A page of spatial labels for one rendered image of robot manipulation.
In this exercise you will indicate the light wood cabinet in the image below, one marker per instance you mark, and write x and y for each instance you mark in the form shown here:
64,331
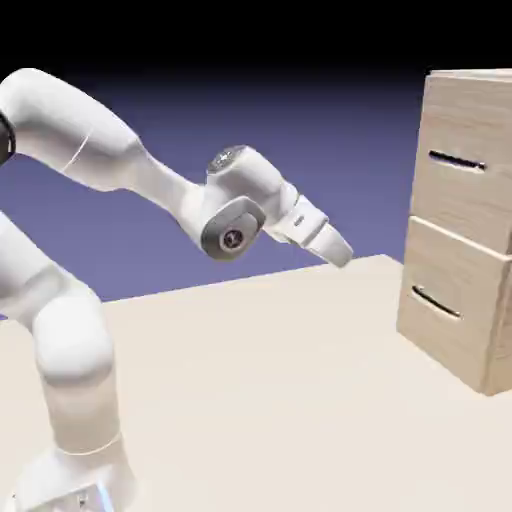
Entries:
460,240

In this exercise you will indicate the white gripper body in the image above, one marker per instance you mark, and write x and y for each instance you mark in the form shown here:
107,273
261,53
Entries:
331,244

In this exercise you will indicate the light wood drawer front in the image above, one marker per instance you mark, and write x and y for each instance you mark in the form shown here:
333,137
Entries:
460,120
448,280

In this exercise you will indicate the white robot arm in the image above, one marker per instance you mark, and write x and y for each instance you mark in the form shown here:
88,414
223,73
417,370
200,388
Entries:
96,144

